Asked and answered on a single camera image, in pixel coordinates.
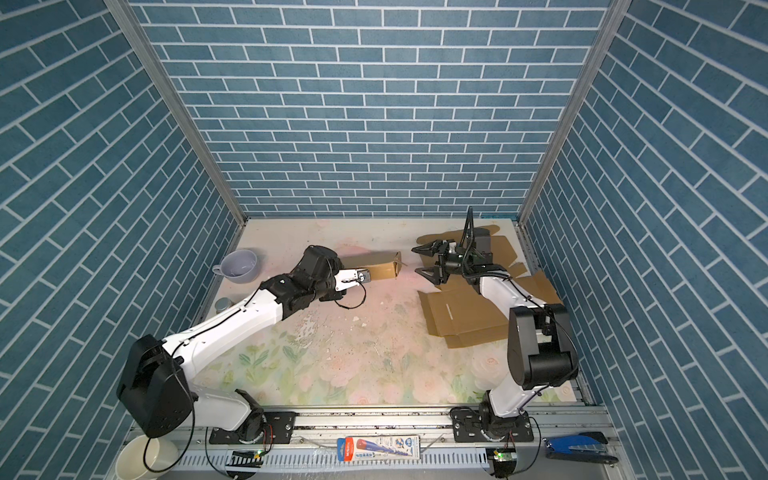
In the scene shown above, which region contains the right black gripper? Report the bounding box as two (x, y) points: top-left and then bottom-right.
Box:
(414, 241), (474, 286)

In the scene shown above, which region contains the brown cardboard box stack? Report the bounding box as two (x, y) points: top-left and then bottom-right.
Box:
(419, 225), (561, 349)

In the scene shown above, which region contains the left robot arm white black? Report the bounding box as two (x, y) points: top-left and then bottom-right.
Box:
(117, 245), (368, 443)

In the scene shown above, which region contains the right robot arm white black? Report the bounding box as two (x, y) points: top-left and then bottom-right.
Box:
(412, 225), (579, 441)

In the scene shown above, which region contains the lavender mug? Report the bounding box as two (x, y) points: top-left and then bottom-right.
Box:
(212, 249), (259, 284)

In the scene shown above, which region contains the small jar with lid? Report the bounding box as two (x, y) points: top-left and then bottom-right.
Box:
(214, 297), (233, 314)

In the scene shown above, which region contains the toothpaste package red blue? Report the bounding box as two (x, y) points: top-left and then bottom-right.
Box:
(336, 435), (421, 462)

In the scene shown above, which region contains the left controller board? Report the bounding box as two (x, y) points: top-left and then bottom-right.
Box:
(225, 450), (264, 478)

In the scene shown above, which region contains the controller board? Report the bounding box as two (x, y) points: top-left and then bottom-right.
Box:
(225, 450), (264, 478)
(485, 447), (518, 479)

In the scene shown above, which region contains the right controller board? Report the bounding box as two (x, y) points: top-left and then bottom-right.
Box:
(485, 447), (518, 479)

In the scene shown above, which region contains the blue stapler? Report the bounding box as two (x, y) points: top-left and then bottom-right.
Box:
(544, 431), (619, 465)

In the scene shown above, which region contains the white bowl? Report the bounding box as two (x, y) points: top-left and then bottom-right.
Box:
(115, 435), (179, 480)

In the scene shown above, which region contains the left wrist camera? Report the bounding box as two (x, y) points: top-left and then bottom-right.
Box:
(334, 268), (371, 292)

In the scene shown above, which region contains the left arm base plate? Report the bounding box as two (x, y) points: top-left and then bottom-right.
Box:
(208, 410), (297, 446)

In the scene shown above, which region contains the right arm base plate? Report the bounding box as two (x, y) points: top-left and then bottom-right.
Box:
(449, 406), (534, 443)

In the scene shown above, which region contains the aluminium rail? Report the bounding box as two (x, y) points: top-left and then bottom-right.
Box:
(164, 404), (633, 479)

